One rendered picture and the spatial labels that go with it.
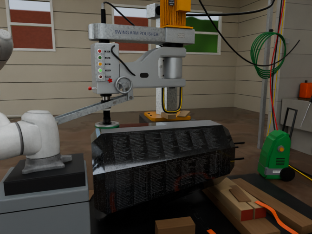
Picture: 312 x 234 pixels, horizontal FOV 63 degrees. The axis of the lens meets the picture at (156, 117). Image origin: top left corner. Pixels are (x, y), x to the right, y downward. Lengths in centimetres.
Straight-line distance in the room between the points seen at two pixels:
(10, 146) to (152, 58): 148
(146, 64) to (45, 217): 152
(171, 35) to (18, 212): 182
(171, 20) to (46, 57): 615
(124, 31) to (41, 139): 129
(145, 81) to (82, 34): 610
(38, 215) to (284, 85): 436
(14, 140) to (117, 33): 132
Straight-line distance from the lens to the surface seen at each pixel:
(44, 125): 127
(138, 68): 228
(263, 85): 456
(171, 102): 312
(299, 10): 512
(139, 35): 229
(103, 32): 221
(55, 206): 125
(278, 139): 338
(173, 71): 244
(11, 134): 125
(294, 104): 470
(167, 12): 248
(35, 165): 131
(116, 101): 227
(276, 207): 270
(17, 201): 125
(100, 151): 203
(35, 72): 828
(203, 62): 923
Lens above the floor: 131
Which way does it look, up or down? 10 degrees down
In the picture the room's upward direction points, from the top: straight up
